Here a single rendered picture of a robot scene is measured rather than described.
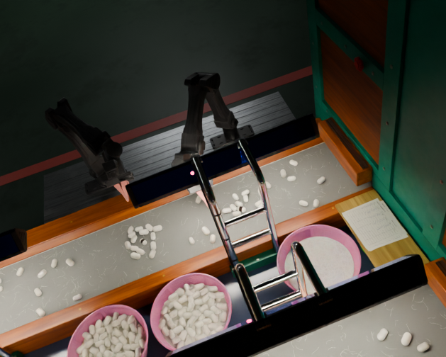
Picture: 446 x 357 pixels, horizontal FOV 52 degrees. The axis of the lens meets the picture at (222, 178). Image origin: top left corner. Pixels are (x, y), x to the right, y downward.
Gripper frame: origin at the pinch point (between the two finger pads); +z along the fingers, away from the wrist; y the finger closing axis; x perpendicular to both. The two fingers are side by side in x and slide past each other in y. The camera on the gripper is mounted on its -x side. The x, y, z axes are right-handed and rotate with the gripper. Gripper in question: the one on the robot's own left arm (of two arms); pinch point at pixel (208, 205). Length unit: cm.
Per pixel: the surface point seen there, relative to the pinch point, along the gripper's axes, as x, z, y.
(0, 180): 159, -71, -133
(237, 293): -15.9, 31.4, -1.5
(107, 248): 1.5, 0.9, -41.2
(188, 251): -8.2, 12.4, -12.5
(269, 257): -14.8, 24.2, 13.1
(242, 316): -21.2, 37.7, -2.6
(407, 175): -41, 13, 58
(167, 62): 205, -123, 12
